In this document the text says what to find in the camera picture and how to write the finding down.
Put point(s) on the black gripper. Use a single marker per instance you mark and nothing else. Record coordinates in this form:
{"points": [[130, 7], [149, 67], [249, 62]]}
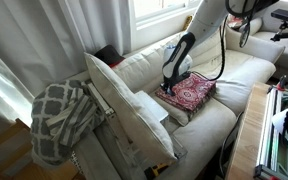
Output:
{"points": [[174, 79]]}

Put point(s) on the white square pillow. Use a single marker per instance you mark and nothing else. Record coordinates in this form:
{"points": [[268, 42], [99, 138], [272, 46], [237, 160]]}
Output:
{"points": [[130, 116]]}

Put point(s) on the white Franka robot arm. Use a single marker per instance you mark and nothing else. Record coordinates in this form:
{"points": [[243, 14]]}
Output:
{"points": [[210, 13]]}

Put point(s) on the small white wooden chair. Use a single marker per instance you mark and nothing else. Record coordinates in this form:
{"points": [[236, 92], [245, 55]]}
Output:
{"points": [[150, 105]]}

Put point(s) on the red patterned folded blanket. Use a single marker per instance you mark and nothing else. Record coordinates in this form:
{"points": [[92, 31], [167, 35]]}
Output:
{"points": [[192, 93]]}

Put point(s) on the beige fabric sofa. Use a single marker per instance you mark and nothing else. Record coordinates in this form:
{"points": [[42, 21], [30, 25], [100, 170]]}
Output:
{"points": [[210, 133]]}

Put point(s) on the clear plastic box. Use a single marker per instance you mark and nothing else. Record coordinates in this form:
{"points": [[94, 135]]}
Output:
{"points": [[180, 150]]}

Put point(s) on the black hat with red band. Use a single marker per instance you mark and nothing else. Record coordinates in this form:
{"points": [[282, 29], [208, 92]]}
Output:
{"points": [[109, 53]]}

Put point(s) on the yellow black hand tool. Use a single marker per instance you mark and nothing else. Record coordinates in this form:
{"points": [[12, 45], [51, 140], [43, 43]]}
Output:
{"points": [[155, 170]]}

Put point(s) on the light wooden table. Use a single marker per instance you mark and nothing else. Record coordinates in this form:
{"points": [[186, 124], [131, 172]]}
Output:
{"points": [[247, 133]]}

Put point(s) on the grey striped cloth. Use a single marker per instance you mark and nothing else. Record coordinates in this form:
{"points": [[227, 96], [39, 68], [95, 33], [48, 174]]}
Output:
{"points": [[74, 123]]}

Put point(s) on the red black clamp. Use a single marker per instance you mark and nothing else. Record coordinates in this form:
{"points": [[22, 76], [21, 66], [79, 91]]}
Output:
{"points": [[281, 83]]}

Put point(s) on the white lamp head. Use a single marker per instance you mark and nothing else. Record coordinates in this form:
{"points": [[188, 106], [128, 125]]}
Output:
{"points": [[279, 121]]}

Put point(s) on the grey white patterned blanket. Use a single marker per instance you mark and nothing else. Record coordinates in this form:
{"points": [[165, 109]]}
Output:
{"points": [[50, 106]]}

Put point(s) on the light grey curtain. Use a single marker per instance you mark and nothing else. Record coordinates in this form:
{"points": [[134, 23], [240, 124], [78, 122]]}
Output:
{"points": [[34, 40]]}

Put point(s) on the white window frame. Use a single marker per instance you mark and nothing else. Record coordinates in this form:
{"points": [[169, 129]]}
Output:
{"points": [[150, 23]]}

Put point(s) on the aluminium frame rack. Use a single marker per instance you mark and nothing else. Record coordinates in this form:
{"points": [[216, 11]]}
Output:
{"points": [[267, 133]]}

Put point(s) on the black camera on stand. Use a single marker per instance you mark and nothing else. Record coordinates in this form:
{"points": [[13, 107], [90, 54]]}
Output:
{"points": [[287, 15]]}

